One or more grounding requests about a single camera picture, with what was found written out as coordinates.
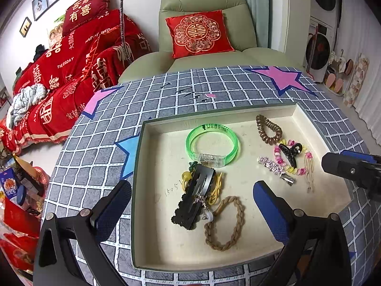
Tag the pink star sticker right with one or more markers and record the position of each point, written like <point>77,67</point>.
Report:
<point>283,80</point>

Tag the red embroidered cushion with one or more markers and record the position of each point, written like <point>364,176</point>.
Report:
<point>198,33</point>

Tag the green plastic bangle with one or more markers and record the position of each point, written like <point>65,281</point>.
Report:
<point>211,160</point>

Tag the green recliner armchair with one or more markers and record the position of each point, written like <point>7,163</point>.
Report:
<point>240,31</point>

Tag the grey jewelry tray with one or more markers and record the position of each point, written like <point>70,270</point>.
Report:
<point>157,244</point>

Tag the blue snack box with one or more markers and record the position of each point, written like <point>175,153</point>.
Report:
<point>9,184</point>

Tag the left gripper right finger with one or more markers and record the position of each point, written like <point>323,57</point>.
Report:
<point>315,249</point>

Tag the white curtain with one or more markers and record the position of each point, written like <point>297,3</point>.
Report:
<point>359,38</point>

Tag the grey white blanket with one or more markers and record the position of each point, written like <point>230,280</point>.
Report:
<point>27,97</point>

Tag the small black claw clip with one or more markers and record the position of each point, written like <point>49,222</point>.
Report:
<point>291,152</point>

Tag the beige hair clip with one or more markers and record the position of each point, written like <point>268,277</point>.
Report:
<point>309,175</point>

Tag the small picture frame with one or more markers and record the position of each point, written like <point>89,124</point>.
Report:
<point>25,27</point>

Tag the dark red pillow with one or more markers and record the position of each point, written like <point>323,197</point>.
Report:
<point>81,12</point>

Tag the silver charm with ring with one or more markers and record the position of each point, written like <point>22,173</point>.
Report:
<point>207,214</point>

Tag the patterned board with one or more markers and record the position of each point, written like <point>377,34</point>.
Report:
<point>357,80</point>

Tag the lower washing machine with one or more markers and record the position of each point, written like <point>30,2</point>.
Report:
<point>319,45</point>

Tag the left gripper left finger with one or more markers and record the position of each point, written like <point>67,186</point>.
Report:
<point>55,263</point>

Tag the pink star sticker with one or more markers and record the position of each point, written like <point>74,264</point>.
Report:
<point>283,80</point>
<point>91,107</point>

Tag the blue star sticker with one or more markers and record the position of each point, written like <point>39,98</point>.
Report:
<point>130,147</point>

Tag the grey checked tablecloth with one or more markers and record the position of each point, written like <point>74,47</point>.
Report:
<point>90,163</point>

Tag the black scalloped hair clip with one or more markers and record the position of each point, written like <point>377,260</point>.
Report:
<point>199,182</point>

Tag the pink star sticker left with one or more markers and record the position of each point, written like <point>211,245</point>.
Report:
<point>91,107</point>

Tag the slippers rack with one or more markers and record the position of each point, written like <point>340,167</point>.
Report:
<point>339,68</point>

